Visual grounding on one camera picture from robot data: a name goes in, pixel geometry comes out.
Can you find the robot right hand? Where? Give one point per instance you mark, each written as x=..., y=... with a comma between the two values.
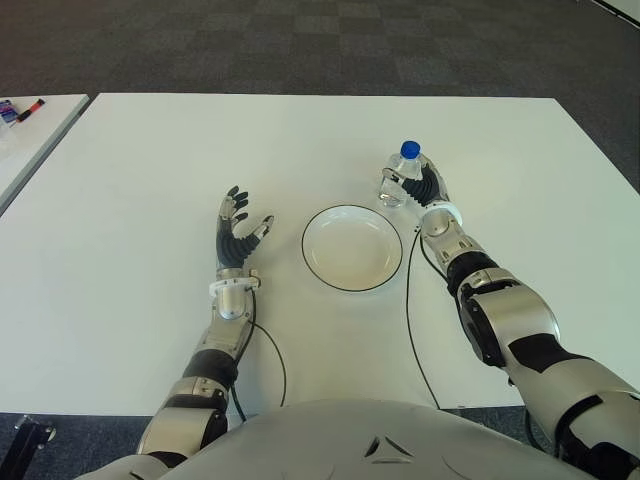
x=430, y=187

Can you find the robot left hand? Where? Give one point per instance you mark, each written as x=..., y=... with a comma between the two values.
x=234, y=247

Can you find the clear bottle with blue cap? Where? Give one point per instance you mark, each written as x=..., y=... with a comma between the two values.
x=400, y=165

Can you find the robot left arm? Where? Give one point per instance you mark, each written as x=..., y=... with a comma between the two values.
x=215, y=345

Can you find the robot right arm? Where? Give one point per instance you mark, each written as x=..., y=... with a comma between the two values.
x=510, y=320

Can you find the white plate with black rim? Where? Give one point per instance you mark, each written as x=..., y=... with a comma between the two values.
x=350, y=250

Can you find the white side table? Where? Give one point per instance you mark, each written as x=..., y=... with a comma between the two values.
x=35, y=135

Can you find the grey robot torso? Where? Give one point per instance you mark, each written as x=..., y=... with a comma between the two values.
x=350, y=445

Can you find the white furniture edge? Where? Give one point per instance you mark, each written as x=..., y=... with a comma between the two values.
x=622, y=9

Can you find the small blue box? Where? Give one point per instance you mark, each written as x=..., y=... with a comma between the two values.
x=7, y=110

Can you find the black stand with caster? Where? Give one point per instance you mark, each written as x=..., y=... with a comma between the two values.
x=25, y=440

